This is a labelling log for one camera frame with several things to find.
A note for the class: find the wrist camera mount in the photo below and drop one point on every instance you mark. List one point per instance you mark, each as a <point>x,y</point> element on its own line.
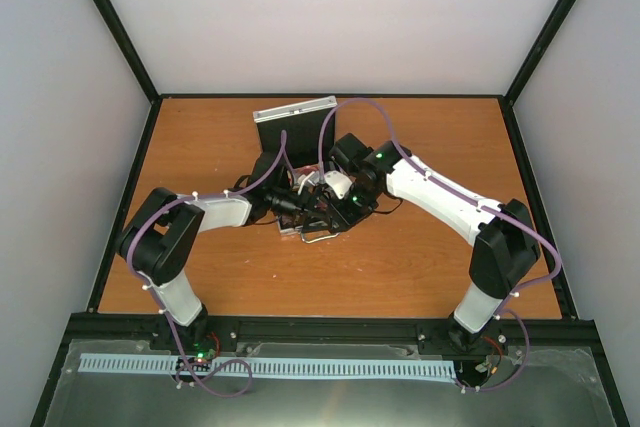
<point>308,180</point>
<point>339,184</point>

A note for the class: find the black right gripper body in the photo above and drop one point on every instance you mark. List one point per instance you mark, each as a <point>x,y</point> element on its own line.
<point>360,206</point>

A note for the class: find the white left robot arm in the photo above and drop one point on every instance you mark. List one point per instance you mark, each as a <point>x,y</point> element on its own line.
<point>158,240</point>

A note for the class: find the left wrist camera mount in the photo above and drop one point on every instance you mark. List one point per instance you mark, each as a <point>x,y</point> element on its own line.
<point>308,180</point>

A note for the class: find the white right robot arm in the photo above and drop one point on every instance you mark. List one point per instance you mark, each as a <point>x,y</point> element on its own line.
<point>503,247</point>

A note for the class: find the black aluminium frame rail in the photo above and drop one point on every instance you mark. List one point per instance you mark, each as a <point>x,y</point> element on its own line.
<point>429,336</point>

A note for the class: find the left controller board with LED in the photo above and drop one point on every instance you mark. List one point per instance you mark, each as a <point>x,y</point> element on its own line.
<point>207,350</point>

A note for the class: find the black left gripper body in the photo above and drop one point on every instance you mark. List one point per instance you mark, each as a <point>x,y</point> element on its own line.
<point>283,203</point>

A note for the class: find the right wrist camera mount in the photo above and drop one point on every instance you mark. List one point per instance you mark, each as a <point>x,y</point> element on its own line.
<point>339,184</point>

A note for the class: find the aluminium poker set case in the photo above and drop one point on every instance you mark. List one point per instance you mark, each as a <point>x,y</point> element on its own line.
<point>292,137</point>

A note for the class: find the right connector with wires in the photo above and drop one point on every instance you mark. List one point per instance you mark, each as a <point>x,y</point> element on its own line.
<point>491,364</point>

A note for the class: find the light blue cable duct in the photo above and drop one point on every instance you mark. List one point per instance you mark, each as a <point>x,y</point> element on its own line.
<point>273,368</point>

